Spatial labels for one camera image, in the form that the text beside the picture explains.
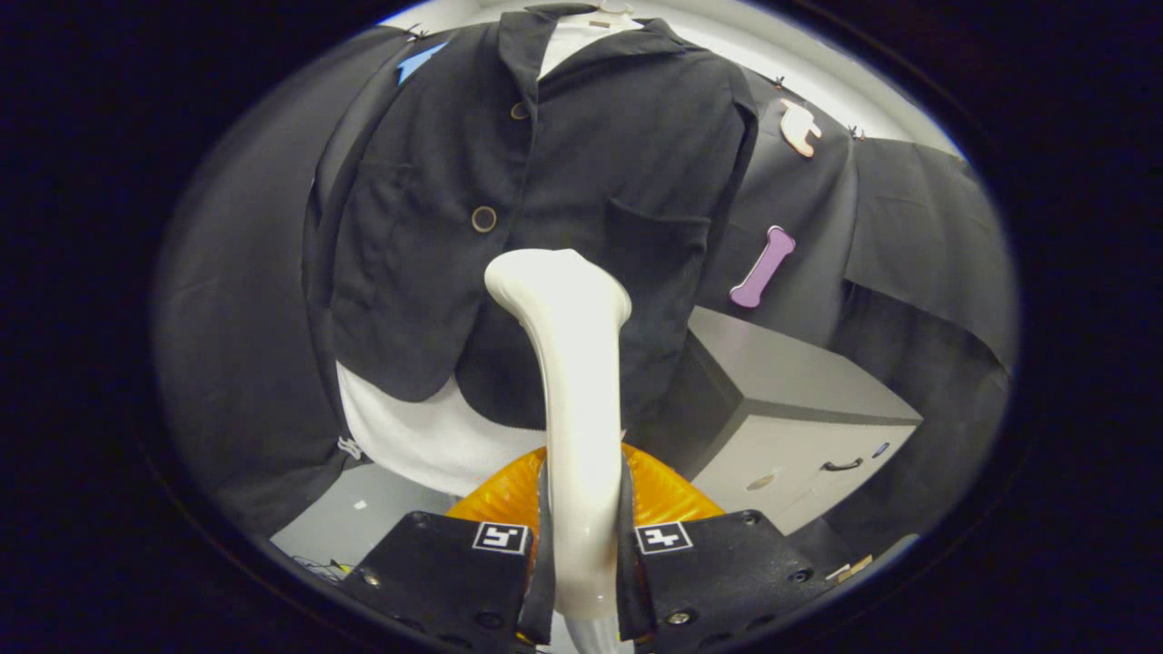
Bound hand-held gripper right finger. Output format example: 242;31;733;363
618;445;832;648

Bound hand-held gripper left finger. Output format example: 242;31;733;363
338;445;557;649

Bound white garment steamer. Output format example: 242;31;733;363
484;249;633;654

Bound black suit jacket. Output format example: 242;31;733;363
304;5;760;432

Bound white mannequin torso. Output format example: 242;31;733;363
336;0;646;498

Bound grey cabinet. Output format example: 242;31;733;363
627;306;923;537

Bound black backdrop cloth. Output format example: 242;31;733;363
153;23;1019;537

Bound black floor cables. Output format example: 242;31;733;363
291;554;357;584

